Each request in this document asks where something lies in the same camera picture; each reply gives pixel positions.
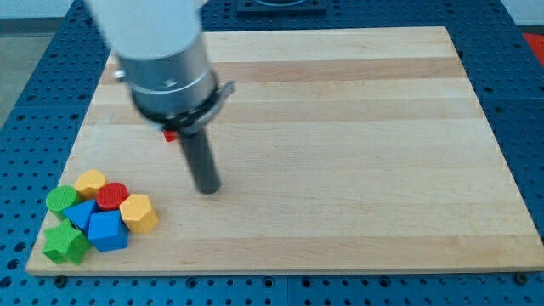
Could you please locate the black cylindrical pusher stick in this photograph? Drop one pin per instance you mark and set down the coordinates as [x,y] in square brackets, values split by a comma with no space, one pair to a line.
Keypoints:
[200,160]

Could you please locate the red star block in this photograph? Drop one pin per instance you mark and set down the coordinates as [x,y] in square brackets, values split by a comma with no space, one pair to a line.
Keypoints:
[170,136]

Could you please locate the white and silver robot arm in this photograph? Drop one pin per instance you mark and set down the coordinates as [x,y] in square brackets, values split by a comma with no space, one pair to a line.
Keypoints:
[163,60]

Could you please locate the green star block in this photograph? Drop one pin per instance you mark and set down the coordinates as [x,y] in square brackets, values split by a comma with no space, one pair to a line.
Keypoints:
[65,243]

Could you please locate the yellow hexagon block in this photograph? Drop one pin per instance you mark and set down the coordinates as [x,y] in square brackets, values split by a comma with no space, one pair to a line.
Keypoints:
[139,214]

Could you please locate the red cylinder block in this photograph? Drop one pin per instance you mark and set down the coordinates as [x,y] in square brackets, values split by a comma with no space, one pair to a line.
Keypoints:
[111,196]

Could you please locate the yellow heart block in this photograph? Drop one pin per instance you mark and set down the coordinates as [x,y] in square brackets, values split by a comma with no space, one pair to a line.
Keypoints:
[89,183]

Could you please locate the blue cube block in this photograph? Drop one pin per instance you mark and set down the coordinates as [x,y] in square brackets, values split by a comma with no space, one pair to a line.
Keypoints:
[107,232]

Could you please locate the blue triangle block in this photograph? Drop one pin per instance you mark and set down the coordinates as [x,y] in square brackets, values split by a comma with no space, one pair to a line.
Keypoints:
[80,214]

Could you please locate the wooden board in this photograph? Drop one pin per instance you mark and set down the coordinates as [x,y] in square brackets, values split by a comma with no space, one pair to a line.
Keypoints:
[351,151]

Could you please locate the green cylinder block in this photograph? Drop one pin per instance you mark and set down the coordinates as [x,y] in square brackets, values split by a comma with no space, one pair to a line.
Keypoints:
[61,198]

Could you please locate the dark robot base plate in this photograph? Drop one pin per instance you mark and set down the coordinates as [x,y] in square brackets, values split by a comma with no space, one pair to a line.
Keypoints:
[280,6]

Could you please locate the blue perforated table frame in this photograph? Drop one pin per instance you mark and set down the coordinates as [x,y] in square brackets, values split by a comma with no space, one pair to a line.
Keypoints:
[43,125]

